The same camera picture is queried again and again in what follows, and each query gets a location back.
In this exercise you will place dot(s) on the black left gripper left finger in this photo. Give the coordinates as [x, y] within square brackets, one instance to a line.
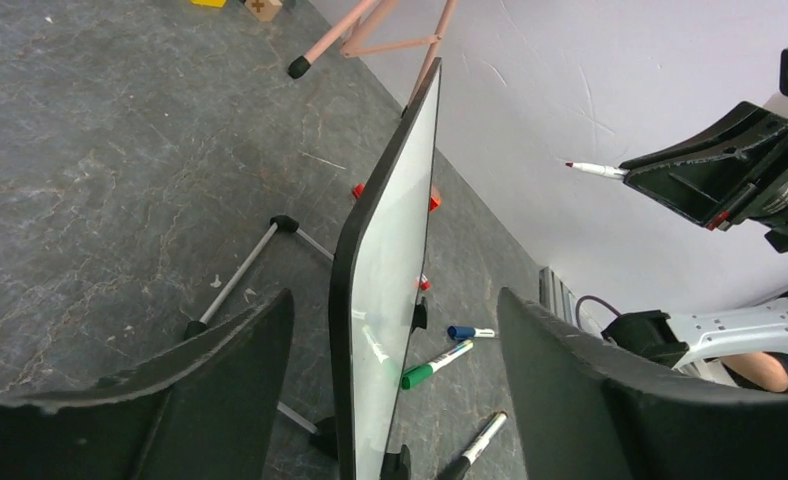
[203, 409]

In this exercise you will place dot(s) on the blue whiteboard marker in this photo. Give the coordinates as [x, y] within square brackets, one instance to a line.
[462, 333]

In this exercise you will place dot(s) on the yellow rectangular block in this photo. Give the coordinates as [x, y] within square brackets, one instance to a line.
[209, 3]

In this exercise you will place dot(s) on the person forearm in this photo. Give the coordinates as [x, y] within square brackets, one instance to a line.
[759, 368]

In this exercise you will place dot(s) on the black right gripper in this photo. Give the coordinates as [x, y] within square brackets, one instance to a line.
[733, 171]

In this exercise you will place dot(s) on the red whiteboard marker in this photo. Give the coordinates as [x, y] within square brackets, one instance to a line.
[423, 283]

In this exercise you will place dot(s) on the green whiteboard marker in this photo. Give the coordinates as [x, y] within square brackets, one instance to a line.
[419, 373]

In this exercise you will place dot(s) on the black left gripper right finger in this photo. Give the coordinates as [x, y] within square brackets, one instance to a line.
[587, 409]

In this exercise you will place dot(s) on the beige wooden cube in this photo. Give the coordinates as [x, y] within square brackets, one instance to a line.
[263, 10]

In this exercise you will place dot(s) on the white whiteboard black frame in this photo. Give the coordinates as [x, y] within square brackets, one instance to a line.
[374, 290]

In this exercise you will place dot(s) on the purple whiteboard marker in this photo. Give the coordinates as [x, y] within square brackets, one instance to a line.
[604, 171]

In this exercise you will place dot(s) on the black whiteboard marker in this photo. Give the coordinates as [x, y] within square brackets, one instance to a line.
[458, 468]

